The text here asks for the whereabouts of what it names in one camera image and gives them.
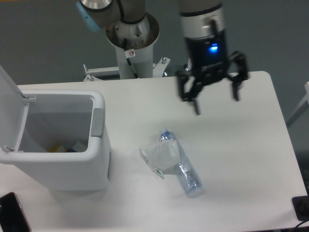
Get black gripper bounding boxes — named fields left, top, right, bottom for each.
left=176, top=33, right=249, bottom=115

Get white push-button trash can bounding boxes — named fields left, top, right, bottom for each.
left=0, top=70, right=111, bottom=191

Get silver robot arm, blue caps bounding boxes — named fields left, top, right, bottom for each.
left=76, top=0, right=249, bottom=106

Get trash inside the can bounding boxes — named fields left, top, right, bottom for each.
left=48, top=141, right=87, bottom=153

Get crumpled clear plastic bag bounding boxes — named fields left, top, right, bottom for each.
left=139, top=140, right=180, bottom=179

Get clear plastic water bottle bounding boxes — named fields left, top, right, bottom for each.
left=159, top=129, right=202, bottom=198

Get black phone with case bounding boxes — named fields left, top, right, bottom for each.
left=0, top=192, right=32, bottom=232

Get white metal mounting frame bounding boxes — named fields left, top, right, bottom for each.
left=83, top=57, right=194, bottom=82

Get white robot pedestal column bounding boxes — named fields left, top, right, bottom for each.
left=106, top=13, right=159, bottom=79

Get white table leg frame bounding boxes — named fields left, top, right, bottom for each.
left=286, top=82, right=309, bottom=128

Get black device with cable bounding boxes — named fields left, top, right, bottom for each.
left=292, top=195, right=309, bottom=229

